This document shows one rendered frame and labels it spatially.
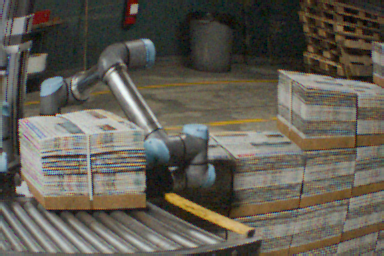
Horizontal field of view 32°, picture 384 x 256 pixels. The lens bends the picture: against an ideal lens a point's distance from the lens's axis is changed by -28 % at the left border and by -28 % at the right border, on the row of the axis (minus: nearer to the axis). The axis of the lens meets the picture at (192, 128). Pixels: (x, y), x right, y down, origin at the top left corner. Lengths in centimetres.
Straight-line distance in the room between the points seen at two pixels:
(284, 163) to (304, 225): 31
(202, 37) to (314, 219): 701
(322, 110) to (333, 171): 26
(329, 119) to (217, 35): 697
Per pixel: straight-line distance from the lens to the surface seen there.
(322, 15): 948
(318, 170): 310
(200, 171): 272
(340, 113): 308
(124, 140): 235
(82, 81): 311
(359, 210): 329
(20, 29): 293
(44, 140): 223
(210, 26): 994
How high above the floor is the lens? 154
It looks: 12 degrees down
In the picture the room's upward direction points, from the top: 2 degrees clockwise
